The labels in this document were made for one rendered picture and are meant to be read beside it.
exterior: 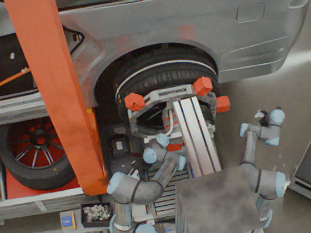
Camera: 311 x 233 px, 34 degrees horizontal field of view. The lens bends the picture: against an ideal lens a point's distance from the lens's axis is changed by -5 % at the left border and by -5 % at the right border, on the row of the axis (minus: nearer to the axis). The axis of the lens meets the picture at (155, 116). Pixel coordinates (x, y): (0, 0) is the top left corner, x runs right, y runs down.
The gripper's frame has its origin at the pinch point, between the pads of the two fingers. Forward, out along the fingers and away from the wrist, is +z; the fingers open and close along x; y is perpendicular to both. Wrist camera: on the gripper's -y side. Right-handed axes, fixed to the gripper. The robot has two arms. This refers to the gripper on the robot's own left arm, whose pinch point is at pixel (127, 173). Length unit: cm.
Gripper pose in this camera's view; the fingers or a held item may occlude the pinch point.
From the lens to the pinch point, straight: 311.8
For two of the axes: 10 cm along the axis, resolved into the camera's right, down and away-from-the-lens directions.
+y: 8.1, 5.5, 1.8
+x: 1.9, -5.4, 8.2
